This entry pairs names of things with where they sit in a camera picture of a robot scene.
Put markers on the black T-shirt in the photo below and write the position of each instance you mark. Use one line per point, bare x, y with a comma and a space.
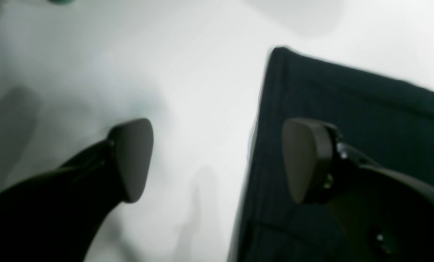
389, 120

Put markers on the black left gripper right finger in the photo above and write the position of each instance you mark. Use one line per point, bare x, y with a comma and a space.
385, 215

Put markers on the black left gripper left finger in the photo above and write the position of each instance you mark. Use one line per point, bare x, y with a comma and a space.
54, 217

